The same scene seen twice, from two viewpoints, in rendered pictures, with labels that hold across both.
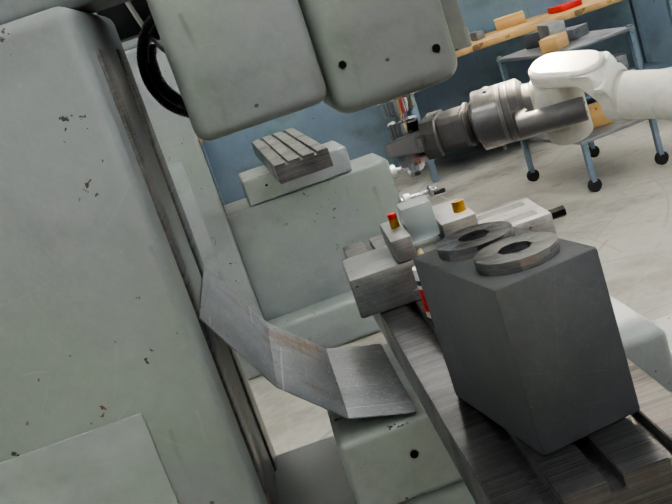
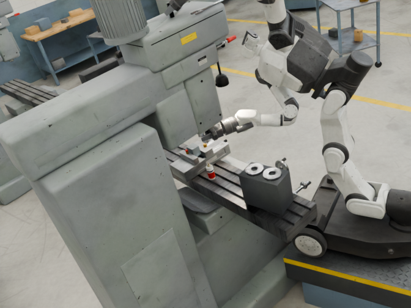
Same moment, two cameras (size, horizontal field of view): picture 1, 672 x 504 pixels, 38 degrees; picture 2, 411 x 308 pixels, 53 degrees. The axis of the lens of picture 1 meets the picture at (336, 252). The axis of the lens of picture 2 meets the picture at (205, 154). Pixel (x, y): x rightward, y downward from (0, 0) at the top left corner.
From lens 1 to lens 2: 1.26 m
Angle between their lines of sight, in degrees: 33
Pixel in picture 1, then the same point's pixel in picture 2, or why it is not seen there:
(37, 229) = (149, 188)
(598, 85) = (257, 120)
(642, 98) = (267, 122)
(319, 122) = not seen: outside the picture
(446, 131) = (218, 133)
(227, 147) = not seen: outside the picture
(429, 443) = (224, 213)
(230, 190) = not seen: outside the picture
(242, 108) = (181, 140)
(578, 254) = (287, 173)
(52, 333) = (152, 214)
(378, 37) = (208, 114)
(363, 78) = (205, 125)
